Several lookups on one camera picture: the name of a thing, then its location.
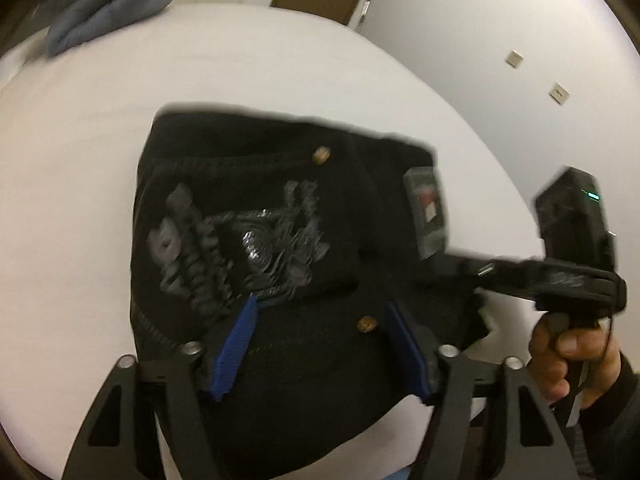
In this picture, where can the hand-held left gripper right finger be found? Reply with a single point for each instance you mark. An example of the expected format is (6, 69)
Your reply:
(407, 350)

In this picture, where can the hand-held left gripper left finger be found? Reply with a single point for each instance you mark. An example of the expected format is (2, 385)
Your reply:
(235, 350)

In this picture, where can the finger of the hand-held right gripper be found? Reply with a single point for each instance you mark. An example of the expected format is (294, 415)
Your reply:
(470, 267)

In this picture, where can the black denim pants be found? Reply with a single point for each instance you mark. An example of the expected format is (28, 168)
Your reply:
(310, 370)

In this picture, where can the person's right forearm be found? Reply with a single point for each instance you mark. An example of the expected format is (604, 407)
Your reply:
(615, 435)

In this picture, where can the person's right hand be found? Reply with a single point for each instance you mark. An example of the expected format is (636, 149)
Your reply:
(575, 352)

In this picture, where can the bed with white sheet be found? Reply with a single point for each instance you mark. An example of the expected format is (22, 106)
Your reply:
(75, 210)

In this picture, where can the blue rolled duvet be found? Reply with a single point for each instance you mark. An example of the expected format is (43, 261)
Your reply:
(110, 5)

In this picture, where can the beige wall switch plate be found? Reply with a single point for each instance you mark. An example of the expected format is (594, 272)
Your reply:
(514, 58)
(559, 93)

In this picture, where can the grey wall corner fixture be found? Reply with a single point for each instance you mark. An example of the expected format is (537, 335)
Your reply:
(367, 7)

